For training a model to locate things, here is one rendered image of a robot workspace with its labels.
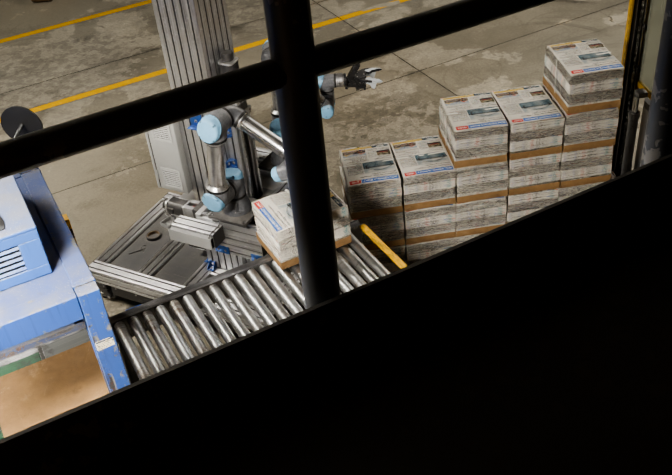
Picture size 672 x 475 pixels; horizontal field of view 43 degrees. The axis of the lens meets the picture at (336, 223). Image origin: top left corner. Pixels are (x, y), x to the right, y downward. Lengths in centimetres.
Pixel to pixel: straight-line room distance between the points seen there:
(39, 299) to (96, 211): 323
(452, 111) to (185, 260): 181
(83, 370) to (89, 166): 314
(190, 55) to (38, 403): 176
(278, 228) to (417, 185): 99
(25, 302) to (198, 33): 171
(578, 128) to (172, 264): 243
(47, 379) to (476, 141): 238
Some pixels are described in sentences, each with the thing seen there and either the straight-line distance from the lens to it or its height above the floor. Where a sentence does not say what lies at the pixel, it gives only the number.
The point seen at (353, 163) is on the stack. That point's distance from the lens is 463.
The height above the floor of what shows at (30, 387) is 80.
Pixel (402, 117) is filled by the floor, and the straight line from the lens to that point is 669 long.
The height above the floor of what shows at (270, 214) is 103.
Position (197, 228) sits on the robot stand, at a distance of 448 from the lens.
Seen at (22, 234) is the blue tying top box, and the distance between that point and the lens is 295.
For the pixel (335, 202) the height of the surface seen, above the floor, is 103.
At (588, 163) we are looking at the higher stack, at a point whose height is 74.
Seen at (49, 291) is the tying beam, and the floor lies 154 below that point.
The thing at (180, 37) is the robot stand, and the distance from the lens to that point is 422.
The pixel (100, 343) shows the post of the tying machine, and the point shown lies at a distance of 305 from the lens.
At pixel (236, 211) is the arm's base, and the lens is 434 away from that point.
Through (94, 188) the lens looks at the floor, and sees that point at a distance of 641.
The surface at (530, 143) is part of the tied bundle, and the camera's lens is 459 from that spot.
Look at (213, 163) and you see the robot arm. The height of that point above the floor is 121.
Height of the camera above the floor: 333
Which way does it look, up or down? 37 degrees down
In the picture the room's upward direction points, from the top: 6 degrees counter-clockwise
